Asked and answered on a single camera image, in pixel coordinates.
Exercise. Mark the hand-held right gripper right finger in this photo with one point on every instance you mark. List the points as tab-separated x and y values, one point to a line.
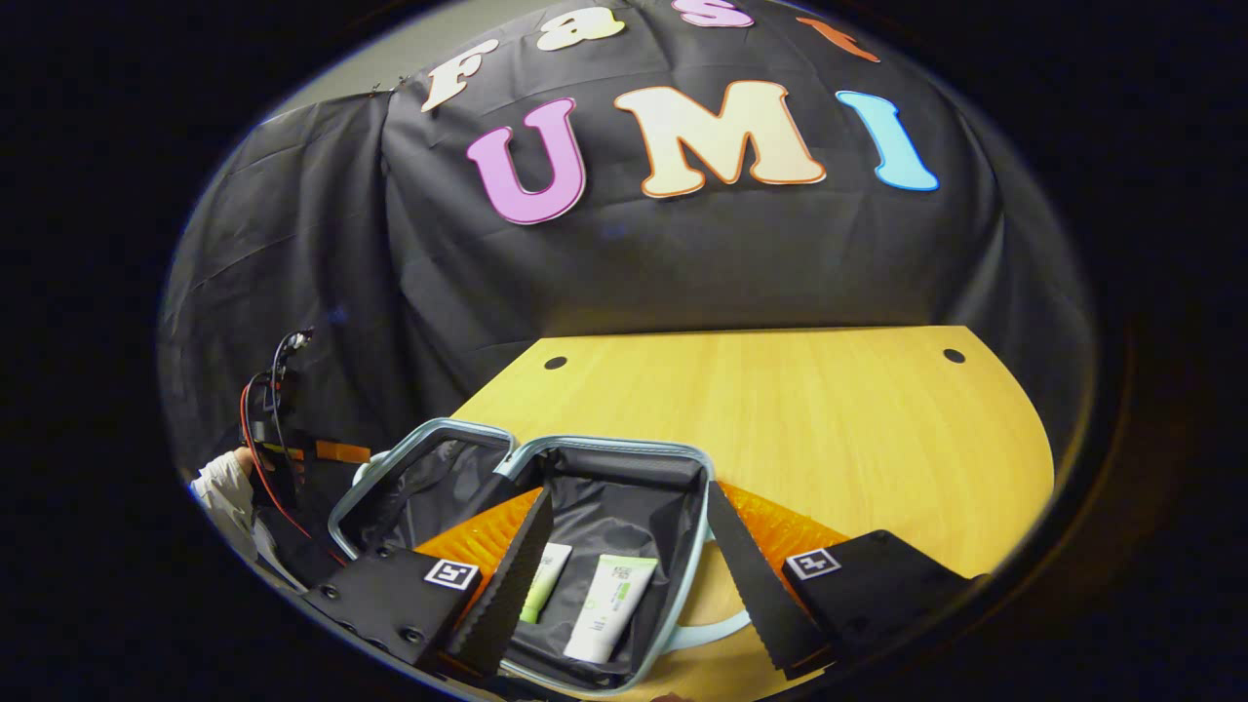
756	604

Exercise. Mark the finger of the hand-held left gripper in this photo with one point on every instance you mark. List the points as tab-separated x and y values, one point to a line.
341	452

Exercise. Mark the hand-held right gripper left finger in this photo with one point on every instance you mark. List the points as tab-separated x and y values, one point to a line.
517	595

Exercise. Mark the green and white tube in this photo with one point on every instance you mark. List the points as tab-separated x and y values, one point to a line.
551	575

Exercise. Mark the white tube green label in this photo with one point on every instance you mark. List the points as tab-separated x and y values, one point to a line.
609	614

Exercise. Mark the light blue suitcase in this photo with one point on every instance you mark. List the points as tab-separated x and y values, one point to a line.
624	517

